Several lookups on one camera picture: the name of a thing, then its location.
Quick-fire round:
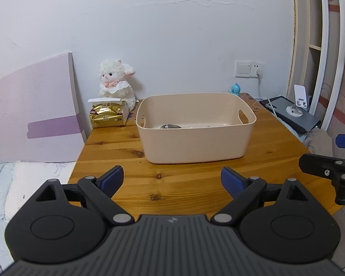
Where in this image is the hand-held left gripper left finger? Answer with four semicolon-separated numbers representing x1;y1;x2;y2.
32;165;135;227

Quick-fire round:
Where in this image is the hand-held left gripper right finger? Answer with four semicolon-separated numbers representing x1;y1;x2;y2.
211;166;315;225

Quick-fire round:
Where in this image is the beige plastic storage bin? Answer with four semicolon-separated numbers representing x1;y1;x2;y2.
136;92;257;164

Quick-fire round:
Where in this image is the grey brown garment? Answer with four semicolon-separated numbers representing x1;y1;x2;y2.
303;128;338;161

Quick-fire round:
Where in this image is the light blue blanket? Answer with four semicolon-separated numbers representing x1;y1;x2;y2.
276;115;305;141

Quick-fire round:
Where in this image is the grey tablet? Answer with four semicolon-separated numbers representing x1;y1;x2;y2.
269;96;322;131

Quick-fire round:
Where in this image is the gold foil packet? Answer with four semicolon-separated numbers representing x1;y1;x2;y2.
89;105;124;129

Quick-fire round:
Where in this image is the white phone stand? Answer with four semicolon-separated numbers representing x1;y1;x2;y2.
286;84;309;117

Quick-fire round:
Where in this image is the white paper carton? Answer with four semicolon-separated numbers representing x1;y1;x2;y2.
88;98;130;125

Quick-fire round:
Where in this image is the white bedding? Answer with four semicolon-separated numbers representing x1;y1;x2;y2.
0;161;75;268

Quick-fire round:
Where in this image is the white plush lamb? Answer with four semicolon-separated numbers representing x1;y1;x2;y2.
98;59;137;111

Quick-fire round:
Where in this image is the beige shelf unit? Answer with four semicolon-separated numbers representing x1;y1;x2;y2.
287;0;331;112

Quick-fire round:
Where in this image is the pink purple headboard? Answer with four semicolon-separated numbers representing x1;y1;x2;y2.
0;52;87;163

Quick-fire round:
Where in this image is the white wardrobe frame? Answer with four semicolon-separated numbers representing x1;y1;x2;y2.
308;0;345;134

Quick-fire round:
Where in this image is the white plug cable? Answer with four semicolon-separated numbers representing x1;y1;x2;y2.
255;69;278;115

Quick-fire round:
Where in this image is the white wall switch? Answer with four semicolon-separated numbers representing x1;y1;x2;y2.
235;60;252;78

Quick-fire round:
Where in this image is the white wall socket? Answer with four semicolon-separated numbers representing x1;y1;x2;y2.
251;61;265;79

